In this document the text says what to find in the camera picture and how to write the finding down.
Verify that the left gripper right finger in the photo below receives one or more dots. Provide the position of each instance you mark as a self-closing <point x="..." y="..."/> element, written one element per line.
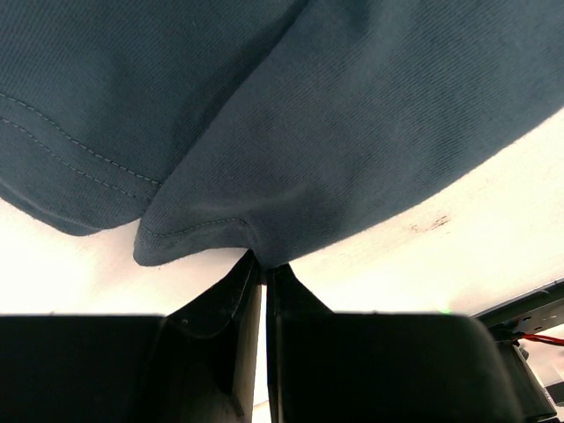
<point x="326" y="366"/>

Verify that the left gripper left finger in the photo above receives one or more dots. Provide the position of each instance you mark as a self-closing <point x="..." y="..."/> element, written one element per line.
<point x="195" y="365"/>

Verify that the dark blue-grey t shirt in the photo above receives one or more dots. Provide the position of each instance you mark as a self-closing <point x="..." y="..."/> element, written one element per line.
<point x="275" y="126"/>

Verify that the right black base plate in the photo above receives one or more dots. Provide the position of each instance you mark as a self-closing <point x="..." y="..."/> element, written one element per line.
<point x="530" y="313"/>

